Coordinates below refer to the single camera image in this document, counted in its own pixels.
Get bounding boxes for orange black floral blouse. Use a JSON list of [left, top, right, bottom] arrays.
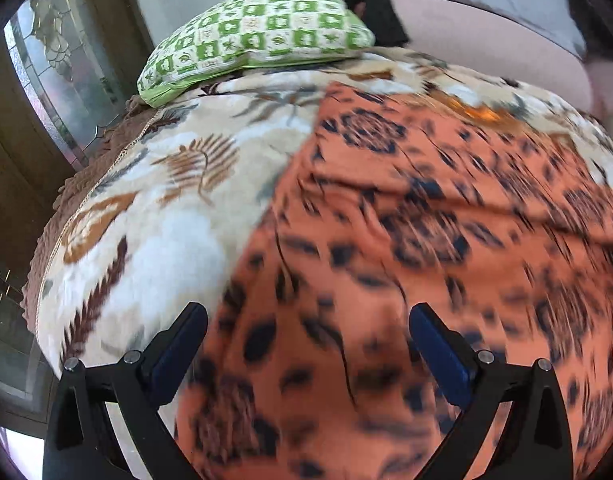
[[176, 82, 613, 479]]

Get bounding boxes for cream leaf print blanket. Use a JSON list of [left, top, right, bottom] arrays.
[[26, 49, 613, 370]]

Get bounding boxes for wooden glass door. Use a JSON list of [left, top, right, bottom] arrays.
[[0, 0, 151, 437]]

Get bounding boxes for green white patterned pillow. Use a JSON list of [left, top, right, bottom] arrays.
[[137, 0, 375, 108]]

